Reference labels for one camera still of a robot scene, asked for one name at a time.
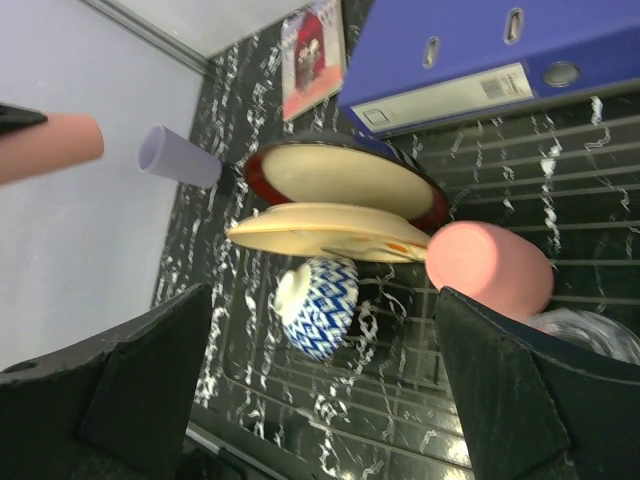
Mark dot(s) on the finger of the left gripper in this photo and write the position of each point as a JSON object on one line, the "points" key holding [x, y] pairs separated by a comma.
{"points": [[14, 119]]}

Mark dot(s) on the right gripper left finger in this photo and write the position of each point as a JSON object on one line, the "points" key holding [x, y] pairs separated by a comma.
{"points": [[113, 406]]}

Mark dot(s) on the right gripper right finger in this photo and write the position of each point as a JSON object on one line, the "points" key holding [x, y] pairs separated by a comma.
{"points": [[533, 406]]}

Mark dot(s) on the pink plastic cup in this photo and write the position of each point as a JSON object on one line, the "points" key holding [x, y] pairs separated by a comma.
{"points": [[491, 265], [63, 141]]}

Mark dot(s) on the lavender plastic cup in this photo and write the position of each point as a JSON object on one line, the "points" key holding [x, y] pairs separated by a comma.
{"points": [[168, 155]]}

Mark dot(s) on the clear glass tumbler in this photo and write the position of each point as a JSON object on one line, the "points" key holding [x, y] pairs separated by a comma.
{"points": [[590, 331]]}

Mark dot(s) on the blue white patterned bowl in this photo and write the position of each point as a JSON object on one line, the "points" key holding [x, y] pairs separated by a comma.
{"points": [[316, 303]]}

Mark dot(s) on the cream floral plate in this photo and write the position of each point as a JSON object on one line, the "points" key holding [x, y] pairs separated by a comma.
{"points": [[332, 230]]}

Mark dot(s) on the red rimmed cream plate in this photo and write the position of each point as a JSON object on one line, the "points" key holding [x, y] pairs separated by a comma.
{"points": [[333, 167]]}

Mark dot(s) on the red illustrated booklet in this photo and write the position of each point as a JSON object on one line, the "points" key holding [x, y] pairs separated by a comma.
{"points": [[313, 57]]}

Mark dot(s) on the black wire dish rack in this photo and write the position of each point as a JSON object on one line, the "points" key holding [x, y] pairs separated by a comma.
{"points": [[389, 405]]}

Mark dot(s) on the blue ring binder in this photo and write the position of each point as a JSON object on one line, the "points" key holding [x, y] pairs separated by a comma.
{"points": [[431, 62]]}

